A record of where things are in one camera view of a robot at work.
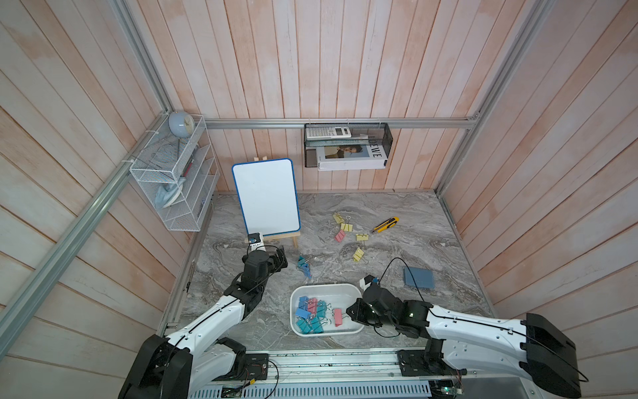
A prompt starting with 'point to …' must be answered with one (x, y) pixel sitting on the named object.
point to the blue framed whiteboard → (268, 195)
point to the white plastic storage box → (337, 296)
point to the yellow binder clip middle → (346, 227)
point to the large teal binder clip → (316, 324)
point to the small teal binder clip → (321, 307)
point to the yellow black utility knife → (389, 224)
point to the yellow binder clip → (361, 237)
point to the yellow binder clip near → (358, 254)
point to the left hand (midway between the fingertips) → (272, 251)
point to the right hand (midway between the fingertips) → (343, 310)
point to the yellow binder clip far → (340, 219)
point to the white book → (351, 157)
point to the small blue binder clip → (303, 312)
